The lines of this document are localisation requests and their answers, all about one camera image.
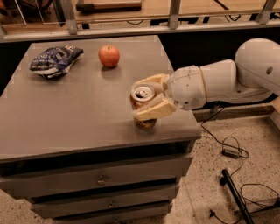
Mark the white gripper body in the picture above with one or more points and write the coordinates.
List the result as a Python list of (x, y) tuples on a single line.
[(185, 87)]

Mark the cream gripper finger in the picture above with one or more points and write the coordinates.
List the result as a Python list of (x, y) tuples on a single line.
[(158, 107), (157, 81)]

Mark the orange soda can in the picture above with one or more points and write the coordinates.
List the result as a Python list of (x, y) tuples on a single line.
[(140, 95)]

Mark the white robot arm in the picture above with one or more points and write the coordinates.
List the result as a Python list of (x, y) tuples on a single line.
[(252, 76)]

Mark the red apple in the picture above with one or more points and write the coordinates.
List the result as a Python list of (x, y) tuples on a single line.
[(109, 56)]

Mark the black power adapter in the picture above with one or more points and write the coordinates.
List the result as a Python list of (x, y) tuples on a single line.
[(230, 153)]

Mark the top drawer knob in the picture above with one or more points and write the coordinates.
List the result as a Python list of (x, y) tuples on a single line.
[(100, 181)]

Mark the drawer knob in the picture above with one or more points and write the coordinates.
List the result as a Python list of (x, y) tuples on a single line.
[(111, 205), (100, 181)]

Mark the black pole on floor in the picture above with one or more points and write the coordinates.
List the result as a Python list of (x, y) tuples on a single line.
[(226, 180)]

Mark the grey drawer cabinet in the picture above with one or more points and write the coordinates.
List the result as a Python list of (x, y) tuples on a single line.
[(58, 136)]

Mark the blue chip bag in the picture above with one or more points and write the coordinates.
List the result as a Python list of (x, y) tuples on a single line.
[(55, 61)]

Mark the middle drawer knob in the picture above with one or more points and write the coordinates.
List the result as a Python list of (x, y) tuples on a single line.
[(111, 205)]

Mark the metal railing frame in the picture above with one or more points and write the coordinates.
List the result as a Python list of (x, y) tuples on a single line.
[(62, 20)]

